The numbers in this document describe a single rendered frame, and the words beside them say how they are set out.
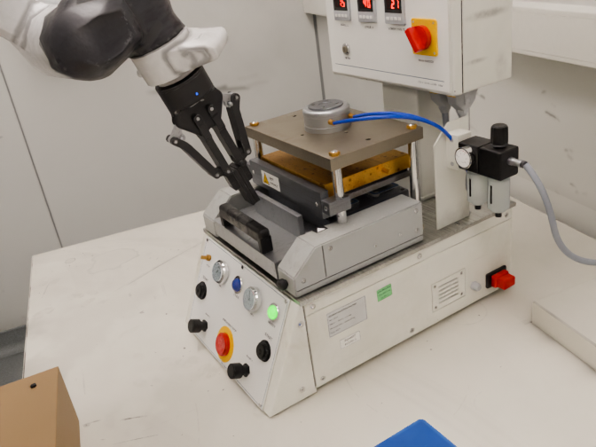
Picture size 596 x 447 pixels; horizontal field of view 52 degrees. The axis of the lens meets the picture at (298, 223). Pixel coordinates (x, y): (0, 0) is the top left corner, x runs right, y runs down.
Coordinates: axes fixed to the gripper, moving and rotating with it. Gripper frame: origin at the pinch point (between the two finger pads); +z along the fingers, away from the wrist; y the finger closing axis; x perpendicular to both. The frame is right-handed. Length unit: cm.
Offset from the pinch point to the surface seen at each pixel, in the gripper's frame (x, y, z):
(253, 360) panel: 9.5, 16.1, 21.3
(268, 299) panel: 9.5, 8.6, 13.7
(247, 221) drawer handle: 2.6, 3.3, 4.4
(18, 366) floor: -151, 79, 85
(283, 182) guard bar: 0.4, -6.0, 4.2
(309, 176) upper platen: 5.2, -8.8, 3.5
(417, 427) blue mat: 32.2, 4.9, 31.3
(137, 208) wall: -152, 3, 61
